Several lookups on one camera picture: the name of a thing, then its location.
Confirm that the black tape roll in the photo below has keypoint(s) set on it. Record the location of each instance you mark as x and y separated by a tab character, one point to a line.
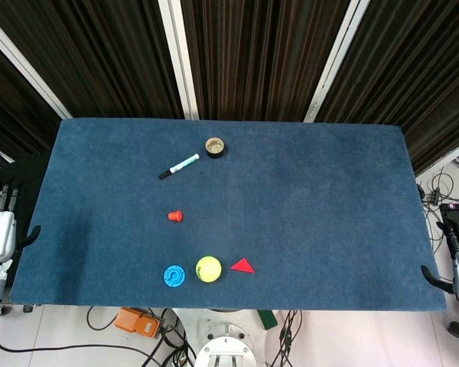
215	147

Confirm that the black device with purple light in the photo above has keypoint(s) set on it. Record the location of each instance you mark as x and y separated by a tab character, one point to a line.
457	212

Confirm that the green flat piece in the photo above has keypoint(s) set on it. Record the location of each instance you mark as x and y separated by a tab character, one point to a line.
267	319

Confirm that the orange foot pedal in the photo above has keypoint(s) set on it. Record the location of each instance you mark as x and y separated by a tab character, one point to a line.
137	323

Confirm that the red triangle block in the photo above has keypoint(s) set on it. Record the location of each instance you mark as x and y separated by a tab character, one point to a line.
243	265

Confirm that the white whiteboard marker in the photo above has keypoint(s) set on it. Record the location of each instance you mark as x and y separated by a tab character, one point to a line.
179	166

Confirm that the yellow tennis ball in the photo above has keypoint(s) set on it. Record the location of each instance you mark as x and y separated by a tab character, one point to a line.
208	269

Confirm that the blue felt table mat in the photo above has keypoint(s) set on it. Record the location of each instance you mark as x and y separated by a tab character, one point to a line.
229	214

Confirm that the blue round flanged disc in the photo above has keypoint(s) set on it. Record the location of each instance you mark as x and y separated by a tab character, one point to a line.
174	276

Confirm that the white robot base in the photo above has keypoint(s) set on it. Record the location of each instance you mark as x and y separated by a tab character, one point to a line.
226	346

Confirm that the white aluminium frame post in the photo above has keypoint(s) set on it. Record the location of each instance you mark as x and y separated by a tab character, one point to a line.
180	57
23	65
334	61

